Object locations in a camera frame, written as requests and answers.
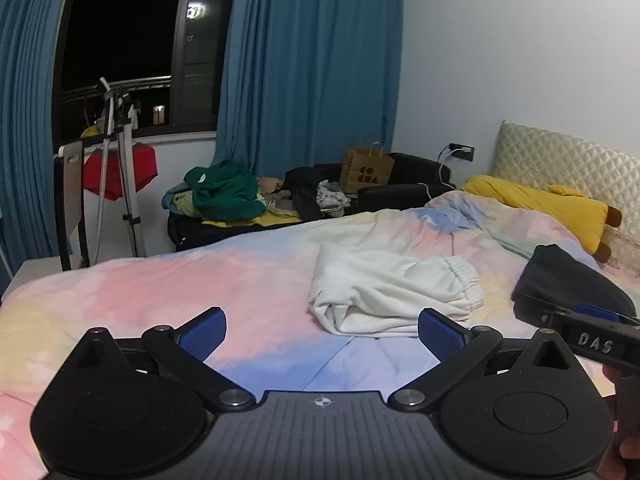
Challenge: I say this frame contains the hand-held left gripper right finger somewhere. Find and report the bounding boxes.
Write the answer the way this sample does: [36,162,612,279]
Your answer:
[387,308,571,408]

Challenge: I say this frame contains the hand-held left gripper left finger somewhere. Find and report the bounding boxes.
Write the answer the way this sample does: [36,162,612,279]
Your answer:
[75,307,256,409]

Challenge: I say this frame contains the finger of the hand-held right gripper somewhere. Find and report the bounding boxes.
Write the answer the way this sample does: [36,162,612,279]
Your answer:
[572,303,640,325]
[514,294,568,329]

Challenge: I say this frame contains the dark cloth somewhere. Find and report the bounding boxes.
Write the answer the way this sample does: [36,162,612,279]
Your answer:
[511,243,640,319]

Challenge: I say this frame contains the white fleece pants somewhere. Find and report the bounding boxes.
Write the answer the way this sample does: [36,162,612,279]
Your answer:
[306,241,487,338]

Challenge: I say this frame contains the person's right hand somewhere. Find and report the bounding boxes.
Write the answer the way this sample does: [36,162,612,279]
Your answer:
[596,365,640,480]

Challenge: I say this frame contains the pastel tie-dye blanket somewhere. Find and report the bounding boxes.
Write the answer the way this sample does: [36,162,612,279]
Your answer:
[0,191,640,480]

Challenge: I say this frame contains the pale patterned pillow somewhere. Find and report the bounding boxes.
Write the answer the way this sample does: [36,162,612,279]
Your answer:
[602,224,640,283]

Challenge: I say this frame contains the yellow plush pillow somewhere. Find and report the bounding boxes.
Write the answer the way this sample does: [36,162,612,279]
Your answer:
[459,174,624,264]

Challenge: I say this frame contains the yellow flat cloth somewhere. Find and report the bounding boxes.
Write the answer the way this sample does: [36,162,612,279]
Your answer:
[201,209,303,229]

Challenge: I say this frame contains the light blue cloth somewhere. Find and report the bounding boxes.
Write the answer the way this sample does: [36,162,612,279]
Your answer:
[161,185,193,213]

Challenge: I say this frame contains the green garment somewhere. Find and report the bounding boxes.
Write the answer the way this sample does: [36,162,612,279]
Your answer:
[184,161,267,222]

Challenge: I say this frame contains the quilted beige headboard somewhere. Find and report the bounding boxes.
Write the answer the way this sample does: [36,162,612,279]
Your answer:
[491,120,640,211]

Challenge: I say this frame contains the black sofa bench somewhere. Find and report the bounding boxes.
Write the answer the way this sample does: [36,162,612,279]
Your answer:
[166,151,457,254]

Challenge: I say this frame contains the brown plush toy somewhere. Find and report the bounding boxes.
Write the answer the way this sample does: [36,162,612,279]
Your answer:
[256,176,292,197]

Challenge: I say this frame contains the white grey patterned cloth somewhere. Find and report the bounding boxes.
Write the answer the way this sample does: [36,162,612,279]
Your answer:
[316,181,352,217]

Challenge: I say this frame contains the black garment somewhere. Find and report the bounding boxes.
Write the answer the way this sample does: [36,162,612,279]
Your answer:
[284,165,332,222]

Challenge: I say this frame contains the brown paper bag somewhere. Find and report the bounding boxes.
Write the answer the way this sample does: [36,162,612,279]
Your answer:
[339,141,396,194]

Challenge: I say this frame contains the red garment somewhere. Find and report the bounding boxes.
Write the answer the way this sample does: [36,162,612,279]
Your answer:
[82,142,158,201]

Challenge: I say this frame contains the metal tripod drying stand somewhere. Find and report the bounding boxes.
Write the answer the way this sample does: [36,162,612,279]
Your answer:
[90,76,147,267]

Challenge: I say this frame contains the blue curtain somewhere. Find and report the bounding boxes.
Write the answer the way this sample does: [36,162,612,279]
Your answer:
[214,0,405,178]
[0,0,78,283]

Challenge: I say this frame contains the dark window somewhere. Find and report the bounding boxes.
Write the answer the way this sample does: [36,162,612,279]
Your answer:
[52,0,240,142]

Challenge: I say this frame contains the white charging cable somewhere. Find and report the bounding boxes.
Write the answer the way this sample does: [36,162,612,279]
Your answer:
[422,146,453,198]

